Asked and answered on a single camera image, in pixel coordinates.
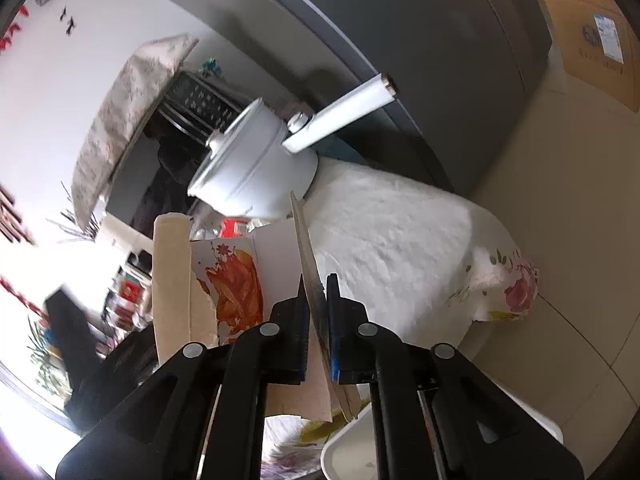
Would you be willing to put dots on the clear plastic wrapper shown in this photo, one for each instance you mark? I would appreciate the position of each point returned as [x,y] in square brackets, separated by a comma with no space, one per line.
[205,230]

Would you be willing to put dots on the red snack packet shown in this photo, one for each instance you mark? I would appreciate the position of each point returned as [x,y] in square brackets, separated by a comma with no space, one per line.
[232,228]

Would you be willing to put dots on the beige paper food carton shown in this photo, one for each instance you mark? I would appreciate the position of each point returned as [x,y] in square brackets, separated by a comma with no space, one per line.
[235,280]

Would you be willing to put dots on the floral tablecloth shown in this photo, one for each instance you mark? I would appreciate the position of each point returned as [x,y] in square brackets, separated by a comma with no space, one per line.
[400,240]

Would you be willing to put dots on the grey refrigerator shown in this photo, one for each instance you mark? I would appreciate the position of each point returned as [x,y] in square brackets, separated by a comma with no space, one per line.
[400,35]

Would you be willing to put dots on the floral microwave cover cloth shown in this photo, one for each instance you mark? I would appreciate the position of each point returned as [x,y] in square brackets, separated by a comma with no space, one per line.
[120,110]

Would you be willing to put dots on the white electric cooking pot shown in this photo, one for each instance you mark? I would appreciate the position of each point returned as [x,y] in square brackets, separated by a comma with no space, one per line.
[255,160]

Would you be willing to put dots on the black microwave oven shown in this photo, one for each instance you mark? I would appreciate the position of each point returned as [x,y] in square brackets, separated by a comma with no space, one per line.
[150,175]

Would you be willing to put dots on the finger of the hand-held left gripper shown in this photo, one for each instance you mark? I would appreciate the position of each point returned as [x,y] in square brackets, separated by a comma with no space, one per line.
[70,330]

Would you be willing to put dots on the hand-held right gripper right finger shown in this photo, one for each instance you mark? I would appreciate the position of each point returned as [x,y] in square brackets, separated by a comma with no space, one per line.
[334,335]

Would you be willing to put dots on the cardboard box with sticker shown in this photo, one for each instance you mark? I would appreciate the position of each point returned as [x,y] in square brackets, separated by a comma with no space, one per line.
[585,60]

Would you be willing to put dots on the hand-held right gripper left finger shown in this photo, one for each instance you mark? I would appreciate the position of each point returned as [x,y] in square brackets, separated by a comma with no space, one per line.
[301,332]

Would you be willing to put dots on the white plastic bin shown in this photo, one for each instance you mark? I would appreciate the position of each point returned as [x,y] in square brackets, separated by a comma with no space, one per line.
[350,455]

